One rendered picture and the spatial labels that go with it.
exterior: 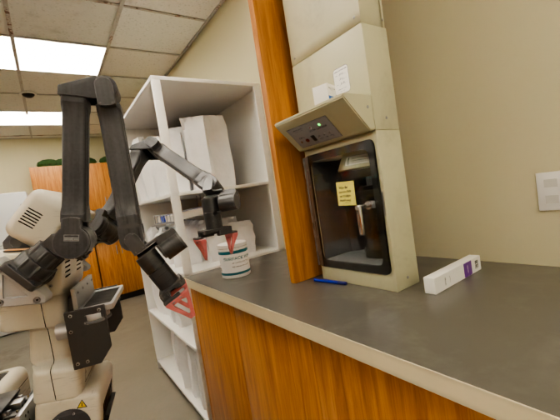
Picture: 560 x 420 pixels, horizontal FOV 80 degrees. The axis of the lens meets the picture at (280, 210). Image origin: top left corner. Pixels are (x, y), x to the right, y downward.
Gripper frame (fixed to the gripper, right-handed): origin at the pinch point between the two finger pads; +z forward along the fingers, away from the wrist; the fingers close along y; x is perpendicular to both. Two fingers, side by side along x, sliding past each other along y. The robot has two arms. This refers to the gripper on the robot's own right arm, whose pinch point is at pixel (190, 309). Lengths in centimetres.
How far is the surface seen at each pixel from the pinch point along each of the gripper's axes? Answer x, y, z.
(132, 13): -73, 154, -148
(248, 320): -10.4, 19.1, 21.7
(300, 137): -60, 7, -20
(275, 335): -14.0, 3.3, 24.6
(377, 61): -83, -14, -26
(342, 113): -64, -13, -20
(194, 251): -10, 114, 4
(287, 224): -41.4, 18.1, 2.9
